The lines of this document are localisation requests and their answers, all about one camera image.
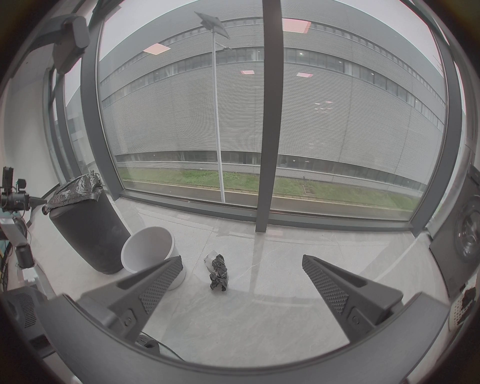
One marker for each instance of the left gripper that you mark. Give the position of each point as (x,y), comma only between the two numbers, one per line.
(15,200)

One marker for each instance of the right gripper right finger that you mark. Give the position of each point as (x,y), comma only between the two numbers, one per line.
(337,288)

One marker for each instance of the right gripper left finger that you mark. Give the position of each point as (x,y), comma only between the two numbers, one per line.
(150,285)

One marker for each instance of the black plastic bag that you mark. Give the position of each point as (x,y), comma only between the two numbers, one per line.
(73,191)

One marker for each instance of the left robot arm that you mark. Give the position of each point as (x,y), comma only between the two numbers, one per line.
(23,255)

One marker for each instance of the white trash bin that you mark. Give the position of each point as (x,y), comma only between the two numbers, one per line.
(150,243)

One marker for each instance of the clear printed wrapper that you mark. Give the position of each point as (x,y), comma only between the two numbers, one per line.
(208,258)

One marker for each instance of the crumpled black plastic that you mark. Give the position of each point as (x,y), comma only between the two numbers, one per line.
(219,273)

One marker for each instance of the white perforated basket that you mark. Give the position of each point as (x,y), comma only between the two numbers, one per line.
(459,311)

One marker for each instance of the window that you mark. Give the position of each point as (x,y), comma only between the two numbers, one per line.
(272,112)

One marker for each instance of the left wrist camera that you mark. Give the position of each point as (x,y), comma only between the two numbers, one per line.
(8,180)

